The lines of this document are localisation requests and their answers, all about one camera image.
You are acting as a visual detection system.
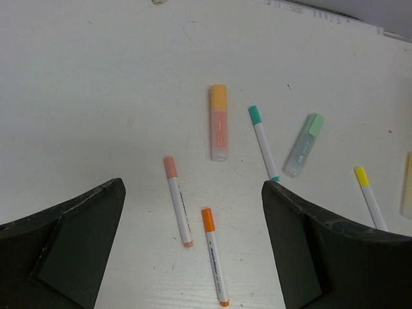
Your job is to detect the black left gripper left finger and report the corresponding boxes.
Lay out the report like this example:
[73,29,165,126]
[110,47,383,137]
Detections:
[1,178,126,308]

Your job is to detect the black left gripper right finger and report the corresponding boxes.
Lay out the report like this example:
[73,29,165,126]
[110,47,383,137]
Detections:
[261,181,411,308]

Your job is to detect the yellow cap marker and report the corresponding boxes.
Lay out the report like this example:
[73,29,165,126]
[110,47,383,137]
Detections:
[354,167,388,232]

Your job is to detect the yellow cap highlighter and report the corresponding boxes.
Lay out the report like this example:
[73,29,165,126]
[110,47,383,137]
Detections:
[400,152,411,219]

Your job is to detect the orange cap marker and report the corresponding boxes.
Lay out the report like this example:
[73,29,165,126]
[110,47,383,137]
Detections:
[201,208,230,307]

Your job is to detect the green cap highlighter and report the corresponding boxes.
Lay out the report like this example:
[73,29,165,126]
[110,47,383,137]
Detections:
[283,113,324,178]

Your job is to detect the pink cap marker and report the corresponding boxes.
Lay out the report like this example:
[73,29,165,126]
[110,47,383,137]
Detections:
[164,156,193,248]

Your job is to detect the teal cap marker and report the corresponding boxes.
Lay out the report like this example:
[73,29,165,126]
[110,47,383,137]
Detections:
[248,106,279,182]

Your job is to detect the orange cap highlighter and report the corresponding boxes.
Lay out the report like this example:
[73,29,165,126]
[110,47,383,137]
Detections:
[210,84,228,162]

